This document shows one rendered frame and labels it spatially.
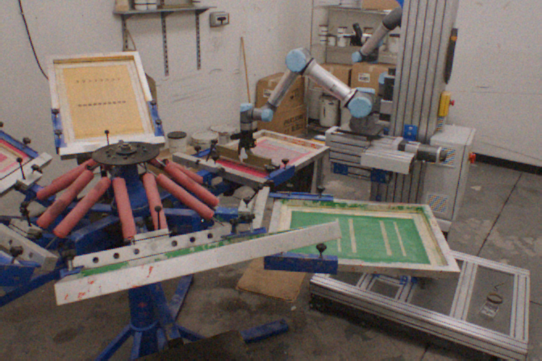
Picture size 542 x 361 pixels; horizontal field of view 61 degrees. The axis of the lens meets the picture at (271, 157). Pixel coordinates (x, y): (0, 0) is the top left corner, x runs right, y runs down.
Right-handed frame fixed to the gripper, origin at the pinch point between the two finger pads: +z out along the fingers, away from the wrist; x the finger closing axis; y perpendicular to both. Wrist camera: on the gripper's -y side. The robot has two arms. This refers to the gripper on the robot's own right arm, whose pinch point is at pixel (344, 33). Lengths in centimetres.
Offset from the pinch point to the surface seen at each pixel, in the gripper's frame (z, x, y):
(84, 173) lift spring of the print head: -57, -212, 14
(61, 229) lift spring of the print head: -77, -229, 25
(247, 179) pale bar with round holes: -61, -134, 47
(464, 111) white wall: 44, 237, 142
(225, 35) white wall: 229, 29, 32
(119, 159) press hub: -64, -197, 10
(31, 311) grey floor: 33, -253, 134
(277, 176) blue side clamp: -61, -114, 53
